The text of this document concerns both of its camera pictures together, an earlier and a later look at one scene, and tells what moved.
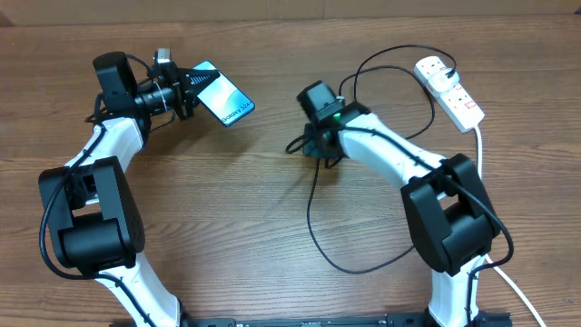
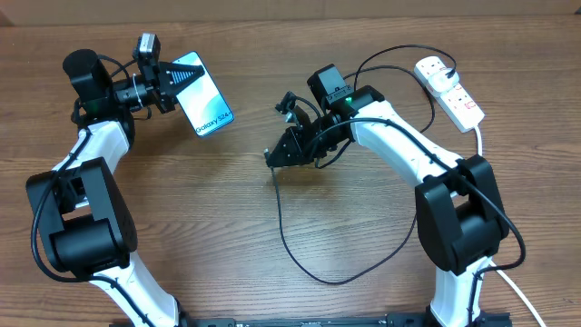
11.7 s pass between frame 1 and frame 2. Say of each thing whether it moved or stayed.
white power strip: stayed
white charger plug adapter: stayed
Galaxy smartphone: moved
